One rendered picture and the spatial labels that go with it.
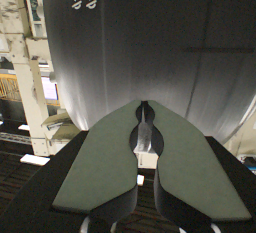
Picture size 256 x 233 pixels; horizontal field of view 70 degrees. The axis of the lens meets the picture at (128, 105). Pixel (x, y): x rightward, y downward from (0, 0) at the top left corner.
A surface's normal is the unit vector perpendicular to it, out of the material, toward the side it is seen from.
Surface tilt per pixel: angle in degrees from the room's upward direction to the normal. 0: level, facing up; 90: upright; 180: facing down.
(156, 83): 81
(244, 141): 90
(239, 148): 90
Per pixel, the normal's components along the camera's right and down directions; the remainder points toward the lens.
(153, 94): -0.05, 0.60
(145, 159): -0.05, 0.41
